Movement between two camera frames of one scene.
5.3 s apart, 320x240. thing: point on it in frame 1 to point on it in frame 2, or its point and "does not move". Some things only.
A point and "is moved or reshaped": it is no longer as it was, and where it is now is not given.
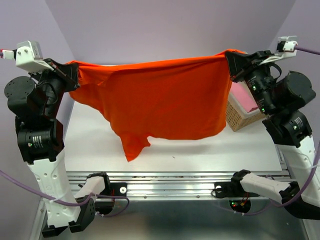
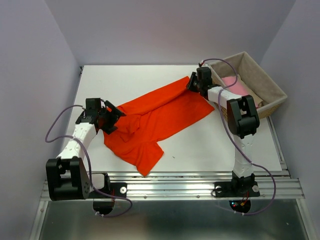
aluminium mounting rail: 172,185 does not move
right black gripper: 239,60 to 194,75
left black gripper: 68,73 to 109,127
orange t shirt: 183,97 is moved or reshaped
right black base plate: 231,189 does not move
